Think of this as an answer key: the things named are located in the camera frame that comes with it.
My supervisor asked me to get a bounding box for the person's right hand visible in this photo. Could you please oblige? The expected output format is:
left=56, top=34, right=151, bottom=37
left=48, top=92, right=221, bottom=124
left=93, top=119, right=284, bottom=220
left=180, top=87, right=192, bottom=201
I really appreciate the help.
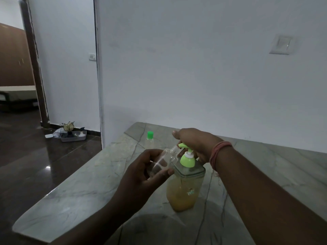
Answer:
left=172, top=128, right=223, bottom=165

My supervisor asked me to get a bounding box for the person's left hand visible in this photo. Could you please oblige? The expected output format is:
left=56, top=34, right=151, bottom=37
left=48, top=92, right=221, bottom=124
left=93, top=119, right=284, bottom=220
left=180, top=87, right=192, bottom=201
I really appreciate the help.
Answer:
left=115, top=149, right=175, bottom=215

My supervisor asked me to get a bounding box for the small clear plastic bottle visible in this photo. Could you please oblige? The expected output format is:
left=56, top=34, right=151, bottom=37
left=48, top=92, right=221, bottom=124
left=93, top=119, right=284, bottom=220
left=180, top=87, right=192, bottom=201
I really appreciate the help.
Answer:
left=147, top=145, right=182, bottom=178

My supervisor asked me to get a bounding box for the orange liquid green pump dispenser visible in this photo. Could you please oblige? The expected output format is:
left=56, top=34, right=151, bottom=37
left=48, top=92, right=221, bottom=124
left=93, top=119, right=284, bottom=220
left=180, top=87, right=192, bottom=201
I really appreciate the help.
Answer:
left=166, top=143, right=206, bottom=212

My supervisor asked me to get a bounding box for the person's left forearm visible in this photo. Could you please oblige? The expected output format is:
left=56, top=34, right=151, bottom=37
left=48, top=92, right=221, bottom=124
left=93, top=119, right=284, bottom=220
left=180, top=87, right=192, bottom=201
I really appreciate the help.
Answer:
left=50, top=195, right=143, bottom=245

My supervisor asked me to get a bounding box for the person's right forearm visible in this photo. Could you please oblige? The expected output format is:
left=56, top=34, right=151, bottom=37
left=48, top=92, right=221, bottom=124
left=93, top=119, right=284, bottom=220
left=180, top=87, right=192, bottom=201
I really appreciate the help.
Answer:
left=213, top=146, right=327, bottom=245

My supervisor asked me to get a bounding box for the clear bottle with green cap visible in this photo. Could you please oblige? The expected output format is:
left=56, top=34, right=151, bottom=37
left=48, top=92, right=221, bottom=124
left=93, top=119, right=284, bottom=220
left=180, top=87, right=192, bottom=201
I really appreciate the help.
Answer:
left=143, top=131, right=157, bottom=151

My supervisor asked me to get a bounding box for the pink thread wrist band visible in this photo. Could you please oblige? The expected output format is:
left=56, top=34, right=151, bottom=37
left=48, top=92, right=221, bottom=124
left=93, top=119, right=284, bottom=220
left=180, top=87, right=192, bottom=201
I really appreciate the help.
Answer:
left=209, top=141, right=233, bottom=172

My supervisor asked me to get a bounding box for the grey floor tray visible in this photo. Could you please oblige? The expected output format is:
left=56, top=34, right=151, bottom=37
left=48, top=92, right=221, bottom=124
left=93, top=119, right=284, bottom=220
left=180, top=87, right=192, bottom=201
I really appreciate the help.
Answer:
left=60, top=130, right=87, bottom=143

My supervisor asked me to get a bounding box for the lotus shaped ornament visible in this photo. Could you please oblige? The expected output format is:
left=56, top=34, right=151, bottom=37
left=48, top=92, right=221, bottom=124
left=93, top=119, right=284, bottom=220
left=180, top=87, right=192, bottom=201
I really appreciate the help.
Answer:
left=60, top=121, right=75, bottom=133

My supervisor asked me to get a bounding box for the bed with white mattress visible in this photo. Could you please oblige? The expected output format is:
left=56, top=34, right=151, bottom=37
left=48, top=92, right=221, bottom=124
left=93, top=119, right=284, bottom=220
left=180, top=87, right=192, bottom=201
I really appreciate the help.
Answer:
left=0, top=85, right=39, bottom=112

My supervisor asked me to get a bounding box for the brown wooden headboard panel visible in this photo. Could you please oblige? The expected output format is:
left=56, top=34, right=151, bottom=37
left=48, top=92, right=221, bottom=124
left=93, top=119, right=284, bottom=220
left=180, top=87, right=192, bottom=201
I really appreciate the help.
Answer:
left=0, top=23, right=35, bottom=87

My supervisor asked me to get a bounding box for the white wall switch plate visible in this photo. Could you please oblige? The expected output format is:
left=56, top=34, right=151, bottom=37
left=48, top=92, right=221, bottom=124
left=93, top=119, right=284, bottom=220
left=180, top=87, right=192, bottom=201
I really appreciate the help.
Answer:
left=269, top=34, right=297, bottom=55

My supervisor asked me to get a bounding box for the dark wooden door frame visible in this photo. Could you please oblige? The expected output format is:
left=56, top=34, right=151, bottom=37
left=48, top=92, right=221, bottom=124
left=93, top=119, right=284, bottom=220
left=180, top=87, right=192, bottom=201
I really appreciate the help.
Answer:
left=19, top=0, right=51, bottom=128

